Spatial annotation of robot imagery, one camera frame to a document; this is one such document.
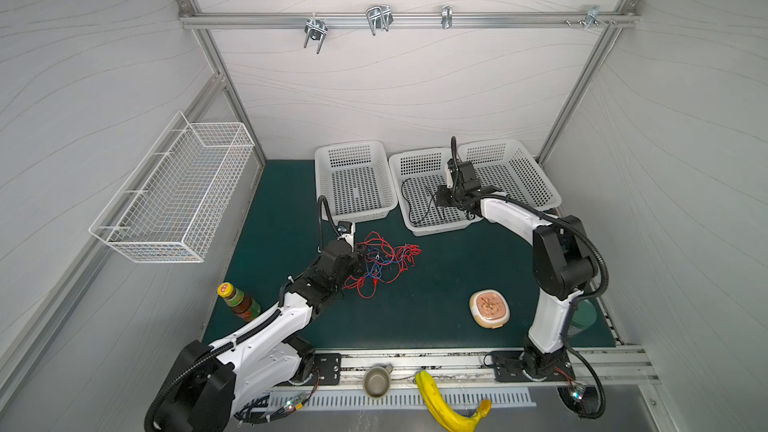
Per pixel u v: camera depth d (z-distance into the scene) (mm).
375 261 860
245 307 747
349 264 673
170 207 683
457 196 759
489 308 814
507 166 1187
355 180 1145
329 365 736
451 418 628
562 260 506
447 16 781
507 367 737
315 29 792
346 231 731
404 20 783
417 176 1148
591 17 765
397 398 703
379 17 765
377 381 717
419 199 1076
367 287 869
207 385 392
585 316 724
